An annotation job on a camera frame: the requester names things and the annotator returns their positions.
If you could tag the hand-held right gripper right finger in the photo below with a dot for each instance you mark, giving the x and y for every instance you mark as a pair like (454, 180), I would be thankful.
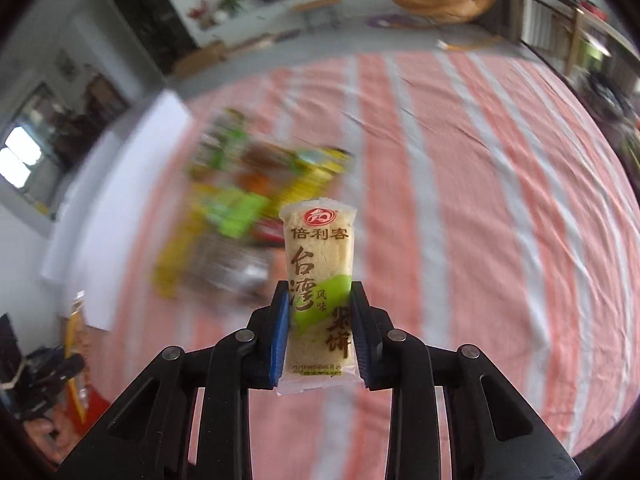
(362, 335)

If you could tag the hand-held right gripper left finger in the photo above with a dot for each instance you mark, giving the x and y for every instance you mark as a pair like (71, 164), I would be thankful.
(280, 340)

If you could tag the beige green rice cake packet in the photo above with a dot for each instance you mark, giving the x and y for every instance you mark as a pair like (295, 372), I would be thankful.
(320, 255)

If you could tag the pile of snack packets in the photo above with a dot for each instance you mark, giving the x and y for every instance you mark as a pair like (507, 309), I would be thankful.
(235, 210)

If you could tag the pink striped bed sheet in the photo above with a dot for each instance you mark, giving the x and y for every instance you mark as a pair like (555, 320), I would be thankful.
(475, 210)

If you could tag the yellow packet on floor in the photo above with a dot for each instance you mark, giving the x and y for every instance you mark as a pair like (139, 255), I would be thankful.
(77, 330)

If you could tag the dark bundle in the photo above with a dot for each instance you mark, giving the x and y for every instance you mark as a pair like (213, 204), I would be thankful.
(40, 370)

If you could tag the brown cardboard box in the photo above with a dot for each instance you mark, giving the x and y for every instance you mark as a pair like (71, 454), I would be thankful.
(200, 57)

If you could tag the bright window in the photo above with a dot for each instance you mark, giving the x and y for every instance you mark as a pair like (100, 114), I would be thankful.
(17, 155)

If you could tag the white television cabinet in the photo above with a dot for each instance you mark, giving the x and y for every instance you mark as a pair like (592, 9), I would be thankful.
(275, 17)

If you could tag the wooden stool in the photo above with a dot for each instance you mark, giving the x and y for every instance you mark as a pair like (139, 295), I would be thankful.
(315, 5)

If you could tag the small green potted plant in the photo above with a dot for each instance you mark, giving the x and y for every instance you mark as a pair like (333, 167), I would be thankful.
(231, 2)

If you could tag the dark glass cabinet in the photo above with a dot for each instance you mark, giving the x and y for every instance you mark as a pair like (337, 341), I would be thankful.
(145, 10)

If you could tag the wooden rack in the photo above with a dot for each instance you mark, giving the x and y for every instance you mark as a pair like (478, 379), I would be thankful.
(575, 20)

